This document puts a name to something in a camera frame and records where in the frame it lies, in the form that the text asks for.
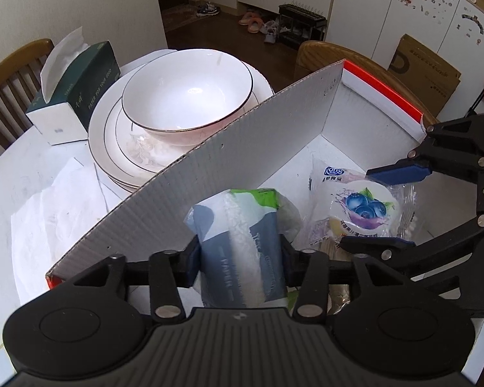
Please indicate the green tissue box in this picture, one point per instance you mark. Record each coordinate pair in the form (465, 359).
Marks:
(84, 88)

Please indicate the wooden slatted chair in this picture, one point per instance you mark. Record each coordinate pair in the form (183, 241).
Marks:
(12, 76)

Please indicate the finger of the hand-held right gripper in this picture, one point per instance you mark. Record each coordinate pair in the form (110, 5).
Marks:
(399, 171)
(371, 246)

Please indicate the brown cardboard box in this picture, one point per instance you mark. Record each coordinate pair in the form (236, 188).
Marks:
(423, 72)

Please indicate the pink slippers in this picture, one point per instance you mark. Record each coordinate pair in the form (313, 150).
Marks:
(250, 22)

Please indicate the dark sneakers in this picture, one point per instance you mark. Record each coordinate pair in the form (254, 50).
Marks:
(207, 9)

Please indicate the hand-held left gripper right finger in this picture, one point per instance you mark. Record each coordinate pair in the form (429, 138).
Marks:
(287, 260)

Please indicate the white bowl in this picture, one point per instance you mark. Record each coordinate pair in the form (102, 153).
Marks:
(185, 92)

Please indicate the black shoe rack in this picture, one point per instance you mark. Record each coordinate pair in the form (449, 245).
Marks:
(302, 20)

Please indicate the small floral white plate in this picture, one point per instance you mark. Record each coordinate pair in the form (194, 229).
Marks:
(141, 149)

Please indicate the clear cake packet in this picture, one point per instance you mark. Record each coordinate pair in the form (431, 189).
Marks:
(359, 209)

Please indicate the grey shoes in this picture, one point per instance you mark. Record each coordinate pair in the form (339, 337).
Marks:
(270, 32)

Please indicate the white paper towel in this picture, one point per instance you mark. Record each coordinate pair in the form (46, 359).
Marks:
(48, 217)

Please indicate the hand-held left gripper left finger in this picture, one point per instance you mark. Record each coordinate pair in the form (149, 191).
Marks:
(193, 258)

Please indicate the red cardboard box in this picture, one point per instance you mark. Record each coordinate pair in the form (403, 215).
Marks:
(234, 161)

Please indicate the white green tissue pack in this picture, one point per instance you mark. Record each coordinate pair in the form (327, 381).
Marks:
(242, 242)

